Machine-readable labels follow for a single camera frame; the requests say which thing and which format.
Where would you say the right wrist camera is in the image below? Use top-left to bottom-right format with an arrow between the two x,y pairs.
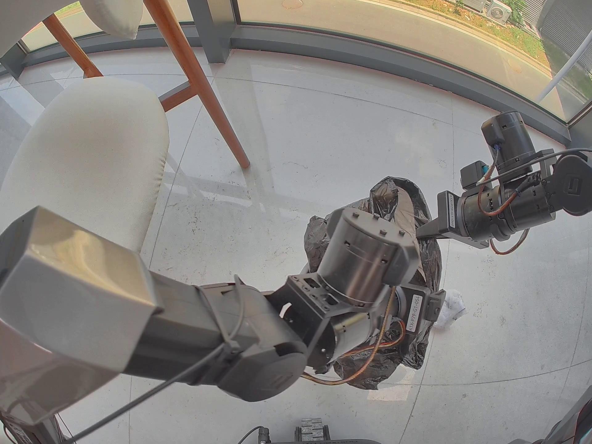
460,160 -> 493,193

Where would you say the white cushioned wooden chair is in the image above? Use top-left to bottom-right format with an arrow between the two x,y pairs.
0,0 -> 253,267

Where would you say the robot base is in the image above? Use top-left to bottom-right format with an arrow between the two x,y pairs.
273,417 -> 382,444

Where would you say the black plastic bag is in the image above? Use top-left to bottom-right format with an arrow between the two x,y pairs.
303,176 -> 443,390

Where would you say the black cable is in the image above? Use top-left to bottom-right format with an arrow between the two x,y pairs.
238,426 -> 271,444
72,276 -> 243,440

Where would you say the crumpled white paper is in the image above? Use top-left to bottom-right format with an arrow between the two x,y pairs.
435,289 -> 467,329

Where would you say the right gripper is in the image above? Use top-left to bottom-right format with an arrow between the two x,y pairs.
437,181 -> 558,249

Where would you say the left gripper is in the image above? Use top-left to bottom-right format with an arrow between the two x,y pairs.
331,285 -> 447,364

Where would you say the window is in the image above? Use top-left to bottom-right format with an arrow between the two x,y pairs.
0,0 -> 592,152

